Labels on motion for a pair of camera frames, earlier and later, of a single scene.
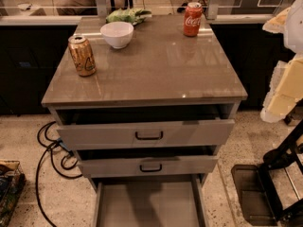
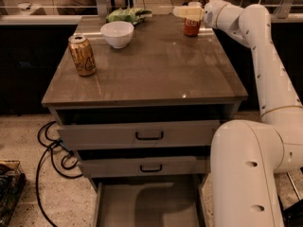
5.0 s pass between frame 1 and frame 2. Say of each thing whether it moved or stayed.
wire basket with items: stayed
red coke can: stayed
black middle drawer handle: stayed
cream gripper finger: moved
